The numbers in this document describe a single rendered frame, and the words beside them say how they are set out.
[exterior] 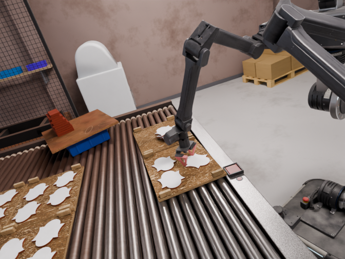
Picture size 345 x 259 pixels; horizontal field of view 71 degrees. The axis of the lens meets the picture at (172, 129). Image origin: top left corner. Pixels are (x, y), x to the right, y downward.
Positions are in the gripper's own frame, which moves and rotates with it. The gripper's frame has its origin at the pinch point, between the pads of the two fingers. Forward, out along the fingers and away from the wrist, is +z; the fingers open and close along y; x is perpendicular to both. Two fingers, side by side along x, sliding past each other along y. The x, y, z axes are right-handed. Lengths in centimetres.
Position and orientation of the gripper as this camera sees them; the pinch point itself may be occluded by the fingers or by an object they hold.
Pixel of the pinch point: (188, 159)
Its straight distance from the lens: 133.9
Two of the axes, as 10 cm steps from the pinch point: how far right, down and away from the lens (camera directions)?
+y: -4.6, 4.8, -7.5
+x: 8.6, 0.3, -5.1
